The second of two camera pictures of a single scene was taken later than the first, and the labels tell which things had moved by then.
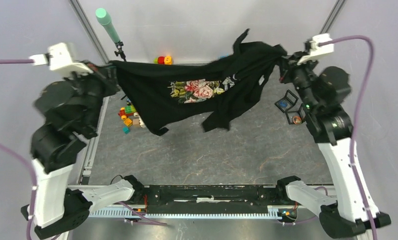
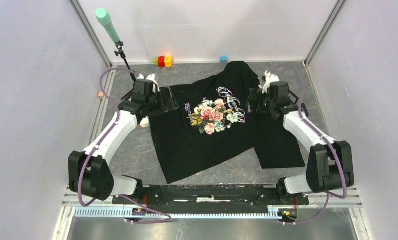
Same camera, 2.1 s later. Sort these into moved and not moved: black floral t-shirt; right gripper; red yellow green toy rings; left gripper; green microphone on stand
Moved: right gripper; black floral t-shirt; left gripper
Not moved: green microphone on stand; red yellow green toy rings
